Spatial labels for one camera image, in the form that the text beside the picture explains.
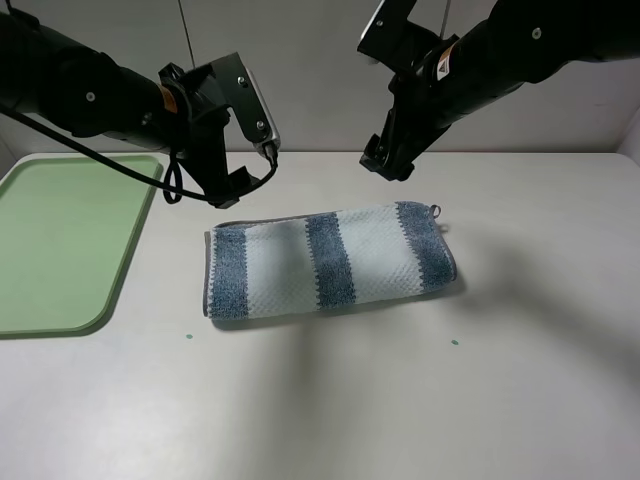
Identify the black left camera cable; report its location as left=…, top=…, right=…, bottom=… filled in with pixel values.
left=0, top=102, right=279, bottom=205

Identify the green plastic tray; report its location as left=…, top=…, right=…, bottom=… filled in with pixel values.
left=1, top=157, right=155, bottom=338

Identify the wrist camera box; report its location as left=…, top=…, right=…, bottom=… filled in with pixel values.
left=357, top=0, right=443, bottom=73
left=201, top=52, right=280, bottom=159

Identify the blue white striped towel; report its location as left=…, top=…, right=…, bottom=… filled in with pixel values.
left=202, top=201, right=457, bottom=322

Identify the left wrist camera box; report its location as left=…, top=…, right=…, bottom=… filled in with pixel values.
left=201, top=52, right=280, bottom=159

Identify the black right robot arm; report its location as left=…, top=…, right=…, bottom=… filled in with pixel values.
left=358, top=1, right=639, bottom=181

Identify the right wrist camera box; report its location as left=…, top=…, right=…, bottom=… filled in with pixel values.
left=357, top=0, right=443, bottom=73

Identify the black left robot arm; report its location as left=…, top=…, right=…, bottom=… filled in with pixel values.
left=1, top=8, right=259, bottom=208

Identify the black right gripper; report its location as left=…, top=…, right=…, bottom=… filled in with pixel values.
left=359, top=34, right=459, bottom=182

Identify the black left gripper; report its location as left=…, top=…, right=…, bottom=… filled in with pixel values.
left=159, top=63, right=253, bottom=209

